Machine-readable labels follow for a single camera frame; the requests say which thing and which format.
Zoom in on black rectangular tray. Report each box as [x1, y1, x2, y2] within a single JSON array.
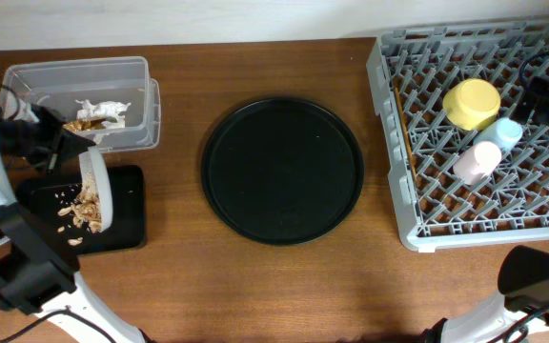
[[15, 165, 147, 255]]

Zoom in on grey plate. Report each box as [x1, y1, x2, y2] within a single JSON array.
[[79, 147, 113, 232]]

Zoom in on gold candy wrapper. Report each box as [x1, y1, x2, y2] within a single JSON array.
[[63, 118, 106, 132]]

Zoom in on food scraps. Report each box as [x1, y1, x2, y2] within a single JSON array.
[[57, 173, 103, 233]]

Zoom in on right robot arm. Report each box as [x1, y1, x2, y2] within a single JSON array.
[[419, 77, 549, 342]]

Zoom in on blue cup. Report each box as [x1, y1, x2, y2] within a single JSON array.
[[474, 117, 523, 152]]

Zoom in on yellow bowl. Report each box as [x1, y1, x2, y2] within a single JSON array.
[[442, 78, 501, 131]]

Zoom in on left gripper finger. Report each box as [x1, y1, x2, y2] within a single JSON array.
[[56, 131, 95, 164], [35, 105, 67, 126]]

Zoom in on grey dishwasher rack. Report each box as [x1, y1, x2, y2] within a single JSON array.
[[367, 19, 549, 252]]

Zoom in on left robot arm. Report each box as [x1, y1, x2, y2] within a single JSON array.
[[0, 96, 149, 342]]

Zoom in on wooden chopstick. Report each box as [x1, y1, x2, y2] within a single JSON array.
[[394, 86, 417, 183]]

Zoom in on clear plastic bin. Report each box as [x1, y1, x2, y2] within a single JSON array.
[[0, 56, 161, 153]]

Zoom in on white tissue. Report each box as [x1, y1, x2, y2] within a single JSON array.
[[76, 100, 131, 130]]

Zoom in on pink cup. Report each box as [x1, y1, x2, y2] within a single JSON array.
[[453, 141, 502, 185]]

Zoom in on round black serving tray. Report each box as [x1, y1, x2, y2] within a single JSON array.
[[200, 97, 364, 246]]

